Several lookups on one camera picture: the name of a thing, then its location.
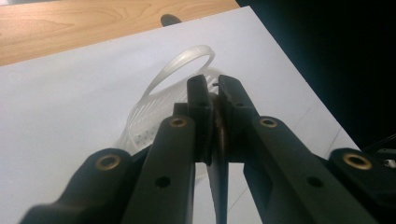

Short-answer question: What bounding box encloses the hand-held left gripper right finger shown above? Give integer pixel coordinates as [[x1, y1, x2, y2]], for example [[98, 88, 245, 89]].
[[218, 75, 378, 224]]

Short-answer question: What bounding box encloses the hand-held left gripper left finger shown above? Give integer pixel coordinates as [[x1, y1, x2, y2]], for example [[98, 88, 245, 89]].
[[120, 74, 215, 224]]

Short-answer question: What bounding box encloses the white plastic slotted basket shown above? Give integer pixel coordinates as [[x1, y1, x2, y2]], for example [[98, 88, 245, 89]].
[[114, 44, 229, 180]]

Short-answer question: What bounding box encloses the white paper mat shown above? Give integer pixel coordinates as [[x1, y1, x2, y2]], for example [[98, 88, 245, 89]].
[[0, 6, 360, 224]]

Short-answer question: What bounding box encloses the dark rounded object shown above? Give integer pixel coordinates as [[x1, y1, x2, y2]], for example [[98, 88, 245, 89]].
[[160, 13, 183, 28]]

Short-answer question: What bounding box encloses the black cable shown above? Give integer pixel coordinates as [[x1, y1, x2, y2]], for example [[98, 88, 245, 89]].
[[361, 133, 396, 153]]

